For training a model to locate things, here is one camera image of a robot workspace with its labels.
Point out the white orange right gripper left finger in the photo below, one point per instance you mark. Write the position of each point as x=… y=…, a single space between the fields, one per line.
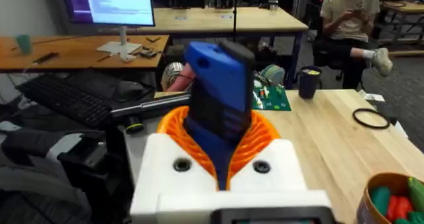
x=165 y=157

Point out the white orange right gripper right finger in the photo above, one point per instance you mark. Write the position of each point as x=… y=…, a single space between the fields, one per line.
x=281 y=164

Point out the blue electric screwdriver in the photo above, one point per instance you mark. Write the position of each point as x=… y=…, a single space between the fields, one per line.
x=220 y=104

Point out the green board with toy blocks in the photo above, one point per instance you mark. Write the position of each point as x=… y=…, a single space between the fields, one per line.
x=271 y=98

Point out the dark blue mug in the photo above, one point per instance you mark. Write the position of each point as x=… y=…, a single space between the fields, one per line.
x=308 y=82

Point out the roll of tape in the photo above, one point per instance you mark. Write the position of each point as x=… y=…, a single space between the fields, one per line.
x=273 y=74

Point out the black keyboard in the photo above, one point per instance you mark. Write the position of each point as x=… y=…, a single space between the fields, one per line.
x=66 y=99

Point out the brown tub with toy vegetables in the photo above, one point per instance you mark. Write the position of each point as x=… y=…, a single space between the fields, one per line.
x=392 y=199

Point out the black backpack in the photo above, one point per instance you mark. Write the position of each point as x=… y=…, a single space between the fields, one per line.
x=43 y=177

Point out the wooden side table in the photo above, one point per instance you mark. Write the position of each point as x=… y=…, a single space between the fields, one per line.
x=79 y=53

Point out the long wooden table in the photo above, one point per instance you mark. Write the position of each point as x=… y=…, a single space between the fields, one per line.
x=232 y=20

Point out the computer monitor on white stand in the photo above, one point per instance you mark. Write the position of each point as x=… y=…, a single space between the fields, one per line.
x=111 y=15

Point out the person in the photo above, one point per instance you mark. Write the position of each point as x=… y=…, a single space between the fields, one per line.
x=352 y=28

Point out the teal cup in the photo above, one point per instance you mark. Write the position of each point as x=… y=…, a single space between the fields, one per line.
x=24 y=44

